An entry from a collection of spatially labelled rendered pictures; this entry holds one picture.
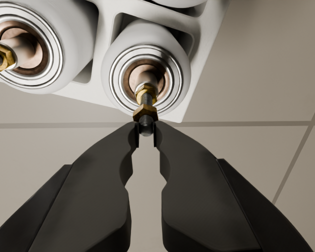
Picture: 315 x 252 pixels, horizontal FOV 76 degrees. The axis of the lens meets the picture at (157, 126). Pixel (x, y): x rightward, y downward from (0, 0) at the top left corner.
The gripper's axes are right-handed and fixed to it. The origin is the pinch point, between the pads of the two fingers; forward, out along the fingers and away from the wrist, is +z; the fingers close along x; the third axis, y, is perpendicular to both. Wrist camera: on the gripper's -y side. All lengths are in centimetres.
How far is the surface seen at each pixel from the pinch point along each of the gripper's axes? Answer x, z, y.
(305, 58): 35.7, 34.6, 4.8
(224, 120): 19.9, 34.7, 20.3
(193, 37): 6.0, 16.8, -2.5
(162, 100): 1.6, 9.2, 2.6
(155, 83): 0.8, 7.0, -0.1
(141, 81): -0.4, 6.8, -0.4
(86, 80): -8.7, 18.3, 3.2
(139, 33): -0.4, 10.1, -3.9
